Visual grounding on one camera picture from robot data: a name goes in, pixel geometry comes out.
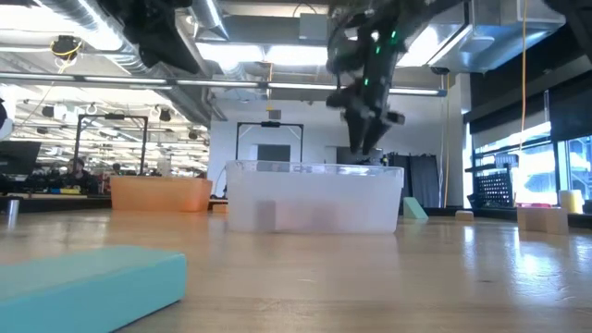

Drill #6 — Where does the black curtain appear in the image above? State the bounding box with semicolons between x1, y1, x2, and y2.
387;152;440;207

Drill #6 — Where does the black monitor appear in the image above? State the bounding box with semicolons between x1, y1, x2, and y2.
0;140;43;176

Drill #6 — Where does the clear plastic bin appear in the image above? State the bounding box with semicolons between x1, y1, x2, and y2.
225;159;405;234

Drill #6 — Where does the teal block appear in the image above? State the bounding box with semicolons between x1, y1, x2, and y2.
0;244;188;333
402;196;429;220

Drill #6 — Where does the silver metal post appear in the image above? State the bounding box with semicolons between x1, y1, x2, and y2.
6;198;20;230

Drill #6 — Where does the grey ceiling box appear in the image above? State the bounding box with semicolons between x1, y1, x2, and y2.
299;12;331;42

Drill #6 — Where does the black pegboard rack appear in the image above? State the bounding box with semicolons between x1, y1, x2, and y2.
474;170;515;208

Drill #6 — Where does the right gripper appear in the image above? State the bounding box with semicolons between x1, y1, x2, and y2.
326;64;406;156

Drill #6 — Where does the yellow roll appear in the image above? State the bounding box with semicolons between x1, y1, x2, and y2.
558;189;585;215

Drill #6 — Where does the plain wooden block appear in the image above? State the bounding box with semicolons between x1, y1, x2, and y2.
516;206;570;236

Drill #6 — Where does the orange plastic bin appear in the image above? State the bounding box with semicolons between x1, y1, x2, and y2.
109;175;214;214

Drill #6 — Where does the yellow hanging cable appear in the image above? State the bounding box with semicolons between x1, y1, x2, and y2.
518;0;528;140

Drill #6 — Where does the silver air duct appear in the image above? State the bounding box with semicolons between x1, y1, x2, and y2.
429;0;568;75

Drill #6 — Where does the ceiling light strip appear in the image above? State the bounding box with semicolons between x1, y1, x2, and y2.
175;80;446;97

